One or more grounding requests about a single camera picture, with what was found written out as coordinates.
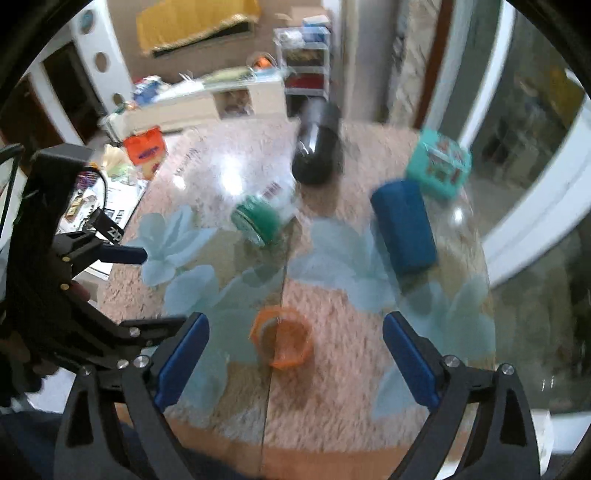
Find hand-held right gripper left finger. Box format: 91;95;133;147
53;311;211;480

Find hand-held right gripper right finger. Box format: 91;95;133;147
382;311;541;480

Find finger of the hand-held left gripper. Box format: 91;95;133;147
55;281;191;372
54;230;149;278

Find orange cup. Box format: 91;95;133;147
249;306;313;370

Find papers on floor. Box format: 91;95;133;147
69;175;148;232

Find orange packet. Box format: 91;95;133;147
124;129;167;168

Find blue case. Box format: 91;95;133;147
370;180;438;278

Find clear jar with green lid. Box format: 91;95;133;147
231;178;301;247

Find white low table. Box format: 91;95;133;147
99;69;287;139

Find teal printed box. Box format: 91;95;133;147
406;129;472;200

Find black cylindrical bottle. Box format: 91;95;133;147
291;98;343;186

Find yellow blanket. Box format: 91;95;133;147
136;0;262;58

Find white storage rack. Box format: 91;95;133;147
274;25;333;100

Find black cable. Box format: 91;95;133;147
81;165;109;213

